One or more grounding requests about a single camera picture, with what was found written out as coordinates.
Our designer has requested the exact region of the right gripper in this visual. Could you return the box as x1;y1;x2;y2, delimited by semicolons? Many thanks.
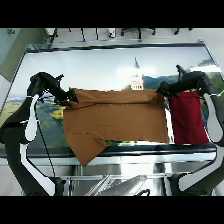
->
155;81;175;99

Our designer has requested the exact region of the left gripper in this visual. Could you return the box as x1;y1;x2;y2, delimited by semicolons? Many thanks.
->
58;87;80;106

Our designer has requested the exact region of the brown T-shirt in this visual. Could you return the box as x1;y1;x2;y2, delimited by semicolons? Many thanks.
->
62;87;171;167

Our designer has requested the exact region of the red garment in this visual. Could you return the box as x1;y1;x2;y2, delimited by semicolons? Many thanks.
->
168;91;211;145

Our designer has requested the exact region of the black office chair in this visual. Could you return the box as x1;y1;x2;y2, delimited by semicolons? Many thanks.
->
173;27;194;36
120;27;157;40

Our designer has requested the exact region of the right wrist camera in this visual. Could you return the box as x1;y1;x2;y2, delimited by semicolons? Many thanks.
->
175;64;188;81

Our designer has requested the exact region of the black cable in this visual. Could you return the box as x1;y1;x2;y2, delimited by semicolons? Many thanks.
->
35;120;58;180
134;188;151;197

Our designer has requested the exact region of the silver frame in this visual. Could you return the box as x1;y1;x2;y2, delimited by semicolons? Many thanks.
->
0;150;224;197

